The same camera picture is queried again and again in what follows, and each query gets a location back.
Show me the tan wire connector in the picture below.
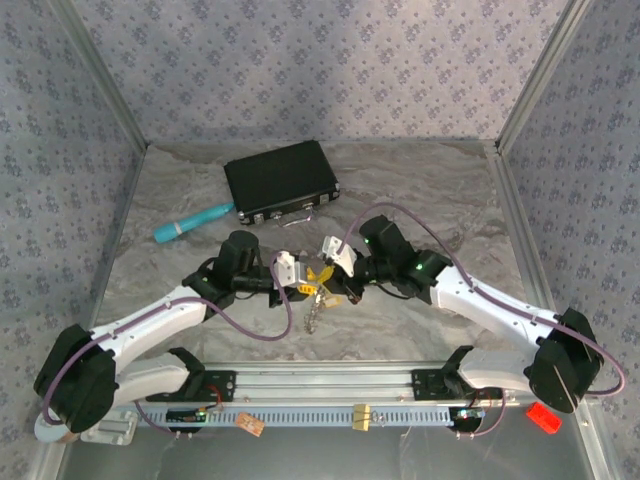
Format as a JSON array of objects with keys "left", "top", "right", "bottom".
[{"left": 351, "top": 403, "right": 374, "bottom": 432}]

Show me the silver perforated keyring plate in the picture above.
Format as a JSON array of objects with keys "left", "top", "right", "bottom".
[{"left": 302, "top": 293, "right": 327, "bottom": 335}]

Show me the teal cylindrical tube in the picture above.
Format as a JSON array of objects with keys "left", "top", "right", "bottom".
[{"left": 152, "top": 201, "right": 236, "bottom": 245}]

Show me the black hard case with handle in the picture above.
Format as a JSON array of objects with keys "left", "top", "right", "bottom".
[{"left": 223, "top": 140, "right": 343, "bottom": 229}]

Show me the grey slotted cable duct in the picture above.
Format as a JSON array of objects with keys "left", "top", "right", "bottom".
[{"left": 135, "top": 402, "right": 459, "bottom": 429}]

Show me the aluminium upright frame post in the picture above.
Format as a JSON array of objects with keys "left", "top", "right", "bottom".
[
  {"left": 49, "top": 0, "right": 150, "bottom": 150},
  {"left": 494, "top": 0, "right": 596, "bottom": 154}
]

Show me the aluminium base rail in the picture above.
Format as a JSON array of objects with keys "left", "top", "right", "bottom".
[{"left": 199, "top": 360, "right": 521, "bottom": 404}]

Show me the red plastic block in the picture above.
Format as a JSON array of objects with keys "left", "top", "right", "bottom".
[{"left": 524, "top": 401, "right": 564, "bottom": 435}]

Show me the aluminium table edge rail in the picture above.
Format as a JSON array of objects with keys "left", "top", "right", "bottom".
[
  {"left": 483, "top": 139, "right": 626, "bottom": 480},
  {"left": 29, "top": 142, "right": 151, "bottom": 480}
]

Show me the grey metal bracket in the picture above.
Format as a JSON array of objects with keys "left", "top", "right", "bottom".
[{"left": 79, "top": 410, "right": 140, "bottom": 446}]

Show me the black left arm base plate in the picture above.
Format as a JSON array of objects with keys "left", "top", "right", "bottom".
[{"left": 199, "top": 368, "right": 237, "bottom": 402}]

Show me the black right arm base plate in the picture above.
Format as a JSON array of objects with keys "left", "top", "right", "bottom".
[{"left": 410, "top": 368, "right": 454, "bottom": 401}]

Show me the orange wire connector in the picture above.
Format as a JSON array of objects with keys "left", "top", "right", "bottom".
[{"left": 238, "top": 410, "right": 265, "bottom": 438}]

